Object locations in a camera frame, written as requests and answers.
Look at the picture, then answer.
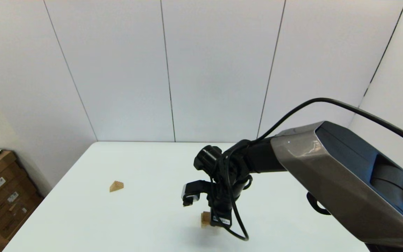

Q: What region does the large brown cardboard box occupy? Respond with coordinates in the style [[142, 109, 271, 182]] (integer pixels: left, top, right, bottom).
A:
[[0, 151, 44, 241]]

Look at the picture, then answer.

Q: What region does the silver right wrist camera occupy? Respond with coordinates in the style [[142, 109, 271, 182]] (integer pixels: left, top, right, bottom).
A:
[[182, 184, 199, 207]]

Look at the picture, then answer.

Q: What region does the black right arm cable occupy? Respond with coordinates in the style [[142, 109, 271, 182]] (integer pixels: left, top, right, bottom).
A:
[[210, 97, 403, 242]]

